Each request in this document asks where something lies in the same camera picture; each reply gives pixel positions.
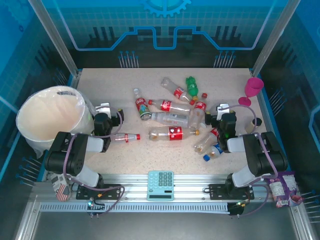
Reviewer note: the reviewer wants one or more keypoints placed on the small red-label cola bottle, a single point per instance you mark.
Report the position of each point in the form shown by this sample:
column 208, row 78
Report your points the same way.
column 126, row 137

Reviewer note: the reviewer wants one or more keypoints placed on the white ribbed plastic bin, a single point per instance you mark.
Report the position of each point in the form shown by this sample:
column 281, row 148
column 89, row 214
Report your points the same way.
column 82, row 125

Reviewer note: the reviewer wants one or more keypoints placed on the blue cap plastic bottle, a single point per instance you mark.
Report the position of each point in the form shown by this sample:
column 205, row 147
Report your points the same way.
column 213, row 151

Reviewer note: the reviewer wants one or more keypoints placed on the green plastic bottle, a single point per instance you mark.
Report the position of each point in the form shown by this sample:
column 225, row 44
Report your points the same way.
column 192, row 87

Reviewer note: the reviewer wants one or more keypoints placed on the cola bottle orange cap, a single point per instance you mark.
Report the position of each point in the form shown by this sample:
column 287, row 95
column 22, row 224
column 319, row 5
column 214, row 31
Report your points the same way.
column 175, row 133

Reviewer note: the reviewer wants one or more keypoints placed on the clear bottle white label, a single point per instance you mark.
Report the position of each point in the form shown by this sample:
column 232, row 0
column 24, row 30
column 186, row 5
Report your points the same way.
column 170, row 118

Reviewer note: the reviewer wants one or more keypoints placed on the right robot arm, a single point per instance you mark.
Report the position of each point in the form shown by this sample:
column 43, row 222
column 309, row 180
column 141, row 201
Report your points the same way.
column 262, row 155

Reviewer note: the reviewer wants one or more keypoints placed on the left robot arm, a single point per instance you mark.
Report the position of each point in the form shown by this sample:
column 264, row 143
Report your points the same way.
column 75, row 155

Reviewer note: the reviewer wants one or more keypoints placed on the clear plastic bin liner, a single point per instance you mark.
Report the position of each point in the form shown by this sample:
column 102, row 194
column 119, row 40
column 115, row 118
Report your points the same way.
column 50, row 117

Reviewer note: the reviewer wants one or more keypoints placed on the red green cartoon label bottle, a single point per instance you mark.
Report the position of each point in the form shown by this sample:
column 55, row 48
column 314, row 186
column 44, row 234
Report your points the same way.
column 142, row 106

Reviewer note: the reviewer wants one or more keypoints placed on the pink plastic goblet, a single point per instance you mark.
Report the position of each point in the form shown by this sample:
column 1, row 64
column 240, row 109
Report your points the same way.
column 253, row 86

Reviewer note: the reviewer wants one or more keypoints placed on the light blue calculator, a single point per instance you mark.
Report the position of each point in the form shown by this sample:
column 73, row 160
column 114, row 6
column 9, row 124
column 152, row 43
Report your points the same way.
column 160, row 185

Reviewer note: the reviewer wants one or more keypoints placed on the flag print pouch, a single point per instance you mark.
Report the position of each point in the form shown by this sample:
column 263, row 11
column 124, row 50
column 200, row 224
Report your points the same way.
column 62, row 192

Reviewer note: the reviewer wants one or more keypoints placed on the black controller box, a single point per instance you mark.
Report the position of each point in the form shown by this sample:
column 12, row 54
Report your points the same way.
column 236, row 208
column 96, row 207

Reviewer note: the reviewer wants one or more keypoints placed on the purple snack bag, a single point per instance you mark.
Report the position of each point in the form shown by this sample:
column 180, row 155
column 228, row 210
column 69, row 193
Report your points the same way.
column 280, row 190

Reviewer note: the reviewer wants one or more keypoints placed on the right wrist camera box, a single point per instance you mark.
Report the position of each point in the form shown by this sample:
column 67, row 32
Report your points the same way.
column 222, row 109

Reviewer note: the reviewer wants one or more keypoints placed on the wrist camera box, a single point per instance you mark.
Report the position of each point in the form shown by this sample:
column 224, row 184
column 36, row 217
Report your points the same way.
column 103, row 108
column 222, row 109

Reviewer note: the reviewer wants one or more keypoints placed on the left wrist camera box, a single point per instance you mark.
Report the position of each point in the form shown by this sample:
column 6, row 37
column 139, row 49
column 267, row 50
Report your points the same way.
column 103, row 108

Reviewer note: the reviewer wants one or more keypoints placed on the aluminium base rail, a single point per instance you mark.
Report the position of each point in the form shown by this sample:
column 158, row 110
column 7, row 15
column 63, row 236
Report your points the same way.
column 190, row 185

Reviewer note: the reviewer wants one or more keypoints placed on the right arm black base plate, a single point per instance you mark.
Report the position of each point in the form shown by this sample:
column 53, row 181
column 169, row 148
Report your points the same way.
column 217, row 191

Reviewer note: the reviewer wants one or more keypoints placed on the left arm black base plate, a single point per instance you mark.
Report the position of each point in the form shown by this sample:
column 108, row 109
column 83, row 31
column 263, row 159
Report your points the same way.
column 82, row 193

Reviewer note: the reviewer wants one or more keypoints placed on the aluminium frame post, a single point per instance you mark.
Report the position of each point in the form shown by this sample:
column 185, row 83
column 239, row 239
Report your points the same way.
column 55, row 37
column 274, row 37

